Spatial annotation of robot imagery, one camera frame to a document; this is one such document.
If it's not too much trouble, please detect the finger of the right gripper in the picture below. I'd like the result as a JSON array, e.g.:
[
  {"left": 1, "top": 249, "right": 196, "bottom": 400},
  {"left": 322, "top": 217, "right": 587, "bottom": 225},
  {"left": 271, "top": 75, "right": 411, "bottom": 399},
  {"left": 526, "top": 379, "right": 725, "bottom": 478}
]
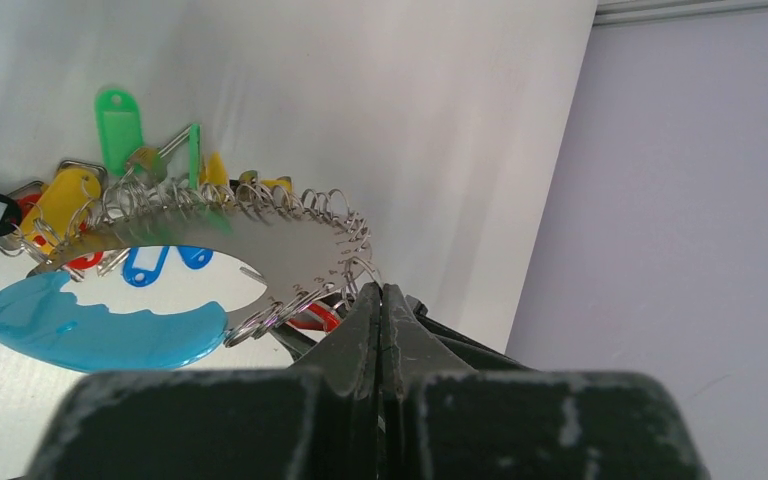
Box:
[{"left": 271, "top": 294, "right": 531, "bottom": 372}]

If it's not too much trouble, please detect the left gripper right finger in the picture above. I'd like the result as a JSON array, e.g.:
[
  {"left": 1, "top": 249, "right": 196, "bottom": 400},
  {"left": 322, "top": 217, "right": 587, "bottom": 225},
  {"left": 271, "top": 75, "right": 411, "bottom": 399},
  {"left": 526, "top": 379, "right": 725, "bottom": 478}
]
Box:
[{"left": 381, "top": 284, "right": 709, "bottom": 479}]

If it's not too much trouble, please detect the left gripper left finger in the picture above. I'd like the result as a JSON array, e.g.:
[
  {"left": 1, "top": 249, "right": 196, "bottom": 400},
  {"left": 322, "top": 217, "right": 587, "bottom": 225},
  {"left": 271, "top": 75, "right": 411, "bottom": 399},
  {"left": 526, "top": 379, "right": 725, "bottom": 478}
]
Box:
[{"left": 26, "top": 284, "right": 380, "bottom": 479}]

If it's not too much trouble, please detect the metal key organizer ring plate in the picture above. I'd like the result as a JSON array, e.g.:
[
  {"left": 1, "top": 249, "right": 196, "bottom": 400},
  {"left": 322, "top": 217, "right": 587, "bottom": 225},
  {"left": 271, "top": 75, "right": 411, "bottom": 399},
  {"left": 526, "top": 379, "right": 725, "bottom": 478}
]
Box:
[{"left": 0, "top": 182, "right": 371, "bottom": 373}]

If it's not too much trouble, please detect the key with red tag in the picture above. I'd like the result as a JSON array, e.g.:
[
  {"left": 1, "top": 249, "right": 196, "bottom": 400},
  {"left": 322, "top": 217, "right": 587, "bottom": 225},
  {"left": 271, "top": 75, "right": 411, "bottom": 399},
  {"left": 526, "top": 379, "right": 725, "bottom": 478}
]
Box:
[{"left": 288, "top": 301, "right": 342, "bottom": 333}]

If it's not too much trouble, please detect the blue key tag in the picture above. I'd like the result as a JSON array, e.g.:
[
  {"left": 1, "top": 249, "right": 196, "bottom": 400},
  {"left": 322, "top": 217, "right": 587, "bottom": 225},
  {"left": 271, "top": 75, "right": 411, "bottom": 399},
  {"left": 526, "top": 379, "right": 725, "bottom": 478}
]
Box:
[{"left": 122, "top": 246, "right": 169, "bottom": 288}]

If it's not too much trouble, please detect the solid yellow key tag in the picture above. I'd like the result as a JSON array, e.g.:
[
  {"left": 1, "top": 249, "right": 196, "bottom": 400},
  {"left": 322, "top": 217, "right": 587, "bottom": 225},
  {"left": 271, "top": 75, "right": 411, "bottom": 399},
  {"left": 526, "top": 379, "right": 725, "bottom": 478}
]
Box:
[{"left": 20, "top": 167, "right": 102, "bottom": 255}]

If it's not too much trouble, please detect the green key tag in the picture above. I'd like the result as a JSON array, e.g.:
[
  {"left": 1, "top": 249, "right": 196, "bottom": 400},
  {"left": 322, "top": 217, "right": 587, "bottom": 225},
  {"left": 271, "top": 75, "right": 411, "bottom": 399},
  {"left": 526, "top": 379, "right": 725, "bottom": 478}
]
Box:
[{"left": 94, "top": 88, "right": 144, "bottom": 176}]

